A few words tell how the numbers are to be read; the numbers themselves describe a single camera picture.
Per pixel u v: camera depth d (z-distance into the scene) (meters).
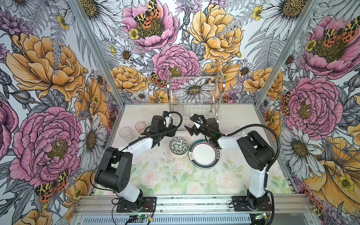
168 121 0.80
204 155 0.90
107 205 0.74
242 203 0.72
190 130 0.87
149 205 0.73
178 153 0.88
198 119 0.79
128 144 0.53
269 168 0.54
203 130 0.83
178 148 0.90
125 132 0.99
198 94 1.20
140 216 0.71
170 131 0.68
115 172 0.45
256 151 0.53
